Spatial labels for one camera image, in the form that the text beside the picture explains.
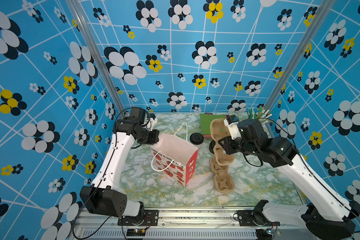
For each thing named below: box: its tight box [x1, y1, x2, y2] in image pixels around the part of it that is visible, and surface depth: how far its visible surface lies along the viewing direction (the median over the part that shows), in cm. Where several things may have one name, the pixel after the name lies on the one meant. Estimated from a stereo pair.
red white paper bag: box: [150, 133, 199, 187], surface depth 77 cm
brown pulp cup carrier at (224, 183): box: [209, 156, 235, 194], surface depth 84 cm
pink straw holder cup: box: [247, 106, 273, 124], surface depth 95 cm
